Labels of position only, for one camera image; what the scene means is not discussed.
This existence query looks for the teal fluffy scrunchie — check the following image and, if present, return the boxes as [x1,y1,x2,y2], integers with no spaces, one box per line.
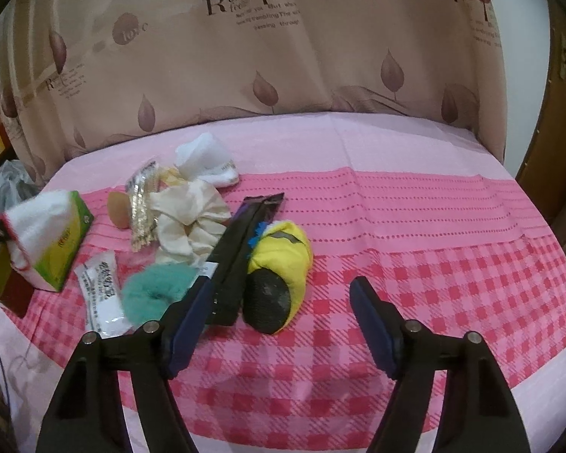
[122,264,198,327]

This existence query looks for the cream fabric scrunchie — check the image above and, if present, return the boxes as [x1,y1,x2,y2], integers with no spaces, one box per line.
[150,180,231,267]

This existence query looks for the yellow black plush toy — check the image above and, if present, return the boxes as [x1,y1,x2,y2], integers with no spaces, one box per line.
[242,220,313,336]

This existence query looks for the tan makeup sponge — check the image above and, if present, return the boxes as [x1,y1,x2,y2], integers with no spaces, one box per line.
[107,190,131,230]

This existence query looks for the black purple snack wrapper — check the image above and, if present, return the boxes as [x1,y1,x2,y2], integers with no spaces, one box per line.
[206,192,284,326]

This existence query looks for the green tissue pack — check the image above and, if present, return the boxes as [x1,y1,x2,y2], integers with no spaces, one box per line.
[1,190,94,293]

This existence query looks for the white sealing clay packet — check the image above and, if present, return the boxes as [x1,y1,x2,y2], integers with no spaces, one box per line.
[74,251,132,339]

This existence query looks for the pink checkered tablecloth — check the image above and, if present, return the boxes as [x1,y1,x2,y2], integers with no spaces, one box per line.
[15,112,566,452]

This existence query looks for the toothpick packet clear plastic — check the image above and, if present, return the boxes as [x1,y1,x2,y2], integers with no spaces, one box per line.
[125,160,160,251]

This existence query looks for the white crumpled sock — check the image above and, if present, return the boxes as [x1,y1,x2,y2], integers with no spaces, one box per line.
[175,132,239,188]

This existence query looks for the beige leaf print curtain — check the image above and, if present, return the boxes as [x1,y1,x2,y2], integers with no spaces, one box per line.
[0,0,507,183]

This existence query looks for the wooden door frame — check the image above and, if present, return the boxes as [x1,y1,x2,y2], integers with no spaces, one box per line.
[517,0,566,254]

